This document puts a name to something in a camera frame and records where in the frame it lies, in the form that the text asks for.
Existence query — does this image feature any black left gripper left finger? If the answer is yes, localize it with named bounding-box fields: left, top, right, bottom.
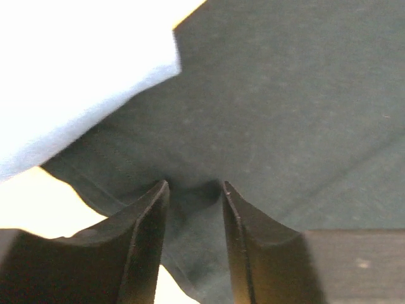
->
left=1, top=180, right=170, bottom=303

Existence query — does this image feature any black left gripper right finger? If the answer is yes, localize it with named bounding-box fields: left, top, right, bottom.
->
left=221, top=182, right=326, bottom=303

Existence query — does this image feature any black t-shirt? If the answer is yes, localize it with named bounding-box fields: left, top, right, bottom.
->
left=44, top=1, right=404, bottom=303

